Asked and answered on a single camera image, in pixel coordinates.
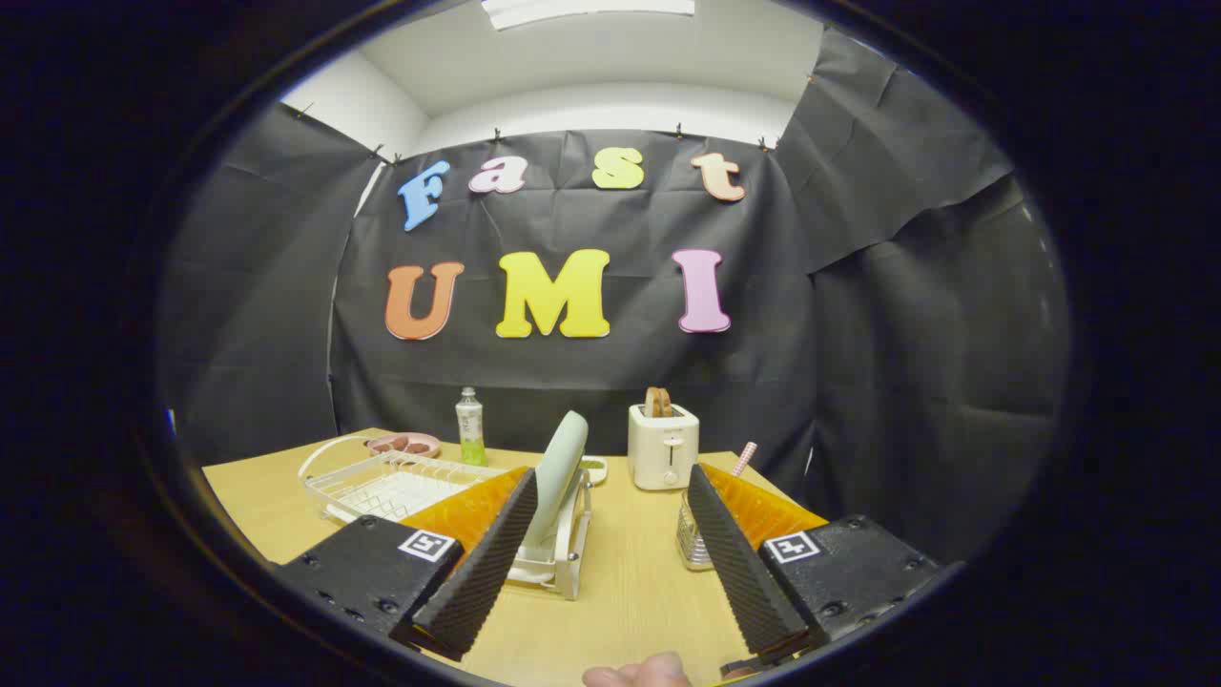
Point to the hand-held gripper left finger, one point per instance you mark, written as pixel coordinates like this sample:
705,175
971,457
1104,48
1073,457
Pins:
477,572

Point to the small pink plate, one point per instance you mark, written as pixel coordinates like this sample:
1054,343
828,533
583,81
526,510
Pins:
424,450

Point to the clear bottle with green drink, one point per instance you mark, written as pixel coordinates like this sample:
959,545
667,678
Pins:
470,429

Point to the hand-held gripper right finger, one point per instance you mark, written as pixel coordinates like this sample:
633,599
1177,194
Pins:
739,572

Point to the toasted bread slice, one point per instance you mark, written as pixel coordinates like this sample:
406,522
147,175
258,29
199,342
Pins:
651,403
666,403

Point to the pale green plate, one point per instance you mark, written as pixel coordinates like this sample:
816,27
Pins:
561,472

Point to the white divided tray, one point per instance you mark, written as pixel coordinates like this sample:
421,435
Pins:
595,474

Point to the white toaster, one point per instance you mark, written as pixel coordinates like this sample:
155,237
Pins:
663,453

